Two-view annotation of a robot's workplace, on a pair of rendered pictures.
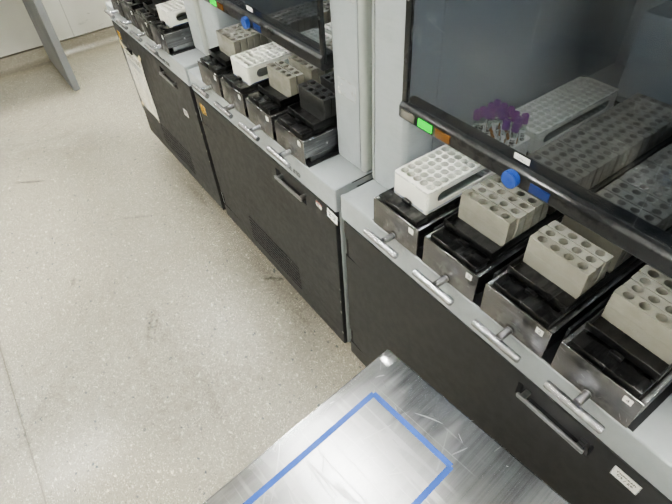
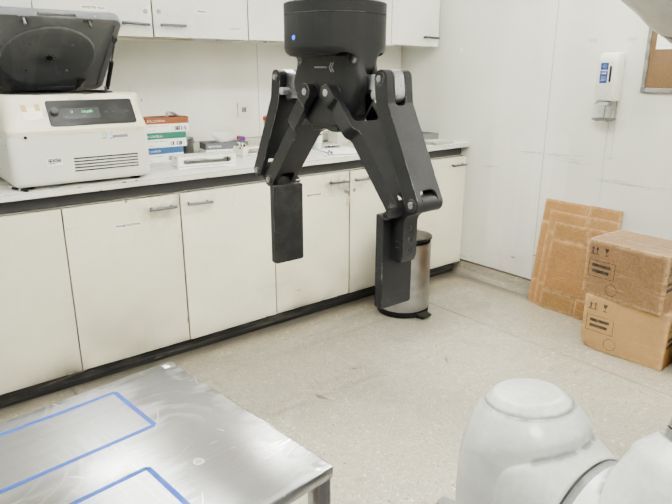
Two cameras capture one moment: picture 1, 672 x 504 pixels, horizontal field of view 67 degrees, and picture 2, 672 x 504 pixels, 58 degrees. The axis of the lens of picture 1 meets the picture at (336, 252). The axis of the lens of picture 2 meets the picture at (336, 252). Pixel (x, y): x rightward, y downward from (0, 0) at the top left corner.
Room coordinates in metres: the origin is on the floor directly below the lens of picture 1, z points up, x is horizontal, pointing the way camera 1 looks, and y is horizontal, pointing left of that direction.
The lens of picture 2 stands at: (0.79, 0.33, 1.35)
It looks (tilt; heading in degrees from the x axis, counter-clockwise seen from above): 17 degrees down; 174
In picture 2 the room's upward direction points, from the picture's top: straight up
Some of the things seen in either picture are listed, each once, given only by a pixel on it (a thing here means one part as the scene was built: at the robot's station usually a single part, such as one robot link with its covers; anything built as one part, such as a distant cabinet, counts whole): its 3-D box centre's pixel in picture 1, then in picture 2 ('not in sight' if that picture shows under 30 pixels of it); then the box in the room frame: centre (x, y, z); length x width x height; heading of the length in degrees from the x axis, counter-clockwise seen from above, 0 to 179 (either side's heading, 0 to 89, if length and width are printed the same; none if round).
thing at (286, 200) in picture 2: not in sight; (287, 222); (0.26, 0.34, 1.22); 0.03 x 0.01 x 0.07; 123
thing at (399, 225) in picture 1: (501, 163); not in sight; (0.94, -0.39, 0.78); 0.73 x 0.14 x 0.09; 123
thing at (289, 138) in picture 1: (387, 97); not in sight; (1.27, -0.17, 0.78); 0.73 x 0.14 x 0.09; 123
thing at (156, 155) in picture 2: not in sight; (157, 153); (-2.43, -0.26, 0.94); 0.23 x 0.13 x 0.07; 127
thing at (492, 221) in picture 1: (485, 217); not in sight; (0.68, -0.28, 0.85); 0.12 x 0.02 x 0.06; 33
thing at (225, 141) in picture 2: not in sight; (223, 144); (-2.58, 0.07, 0.97); 0.24 x 0.12 x 0.13; 112
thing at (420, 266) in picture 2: not in sight; (404, 272); (-2.45, 1.07, 0.23); 0.38 x 0.31 x 0.46; 33
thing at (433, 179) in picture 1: (462, 166); not in sight; (0.86, -0.28, 0.83); 0.30 x 0.10 x 0.06; 123
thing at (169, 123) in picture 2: not in sight; (163, 121); (-2.45, -0.22, 1.10); 0.24 x 0.13 x 0.10; 121
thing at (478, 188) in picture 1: (495, 212); not in sight; (0.69, -0.30, 0.85); 0.12 x 0.02 x 0.06; 33
